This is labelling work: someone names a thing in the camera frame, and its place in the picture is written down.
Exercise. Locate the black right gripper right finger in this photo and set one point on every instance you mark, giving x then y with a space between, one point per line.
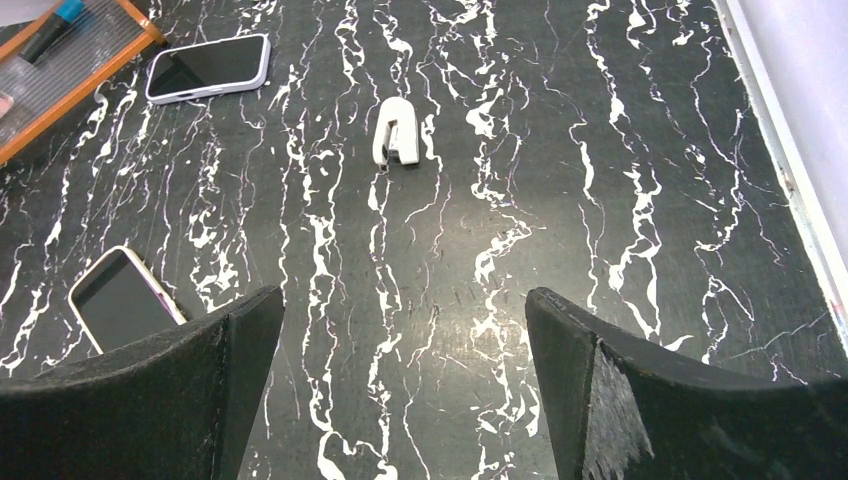
622 407

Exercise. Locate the pink mini stapler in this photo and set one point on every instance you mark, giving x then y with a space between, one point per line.
6 104

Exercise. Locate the black marker with blue cap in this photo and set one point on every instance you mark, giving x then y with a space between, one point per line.
56 25

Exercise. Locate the small white stapler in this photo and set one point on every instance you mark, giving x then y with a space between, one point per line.
396 134

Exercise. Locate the orange wooden shelf rack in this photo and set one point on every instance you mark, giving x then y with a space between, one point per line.
103 39

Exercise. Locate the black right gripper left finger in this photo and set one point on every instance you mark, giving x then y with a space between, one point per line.
179 404

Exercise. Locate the phone with pink edge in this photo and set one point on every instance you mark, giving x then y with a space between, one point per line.
117 301

